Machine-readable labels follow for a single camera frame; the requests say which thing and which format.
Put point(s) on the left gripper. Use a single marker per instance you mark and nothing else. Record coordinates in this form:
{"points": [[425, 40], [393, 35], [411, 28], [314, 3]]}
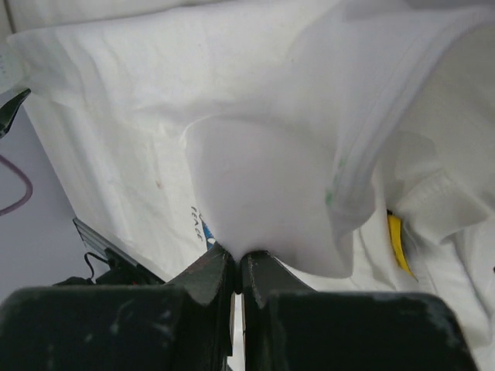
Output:
{"points": [[10, 109]]}

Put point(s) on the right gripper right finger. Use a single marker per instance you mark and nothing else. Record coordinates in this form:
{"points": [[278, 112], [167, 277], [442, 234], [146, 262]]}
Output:
{"points": [[267, 288]]}

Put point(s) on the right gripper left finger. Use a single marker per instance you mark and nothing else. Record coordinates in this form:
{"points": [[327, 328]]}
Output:
{"points": [[201, 320]]}

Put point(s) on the white peace flower t-shirt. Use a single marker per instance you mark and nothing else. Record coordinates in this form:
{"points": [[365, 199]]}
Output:
{"points": [[288, 126]]}

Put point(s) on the yellow garment tag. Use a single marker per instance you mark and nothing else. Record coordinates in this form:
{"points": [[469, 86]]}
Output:
{"points": [[395, 227]]}

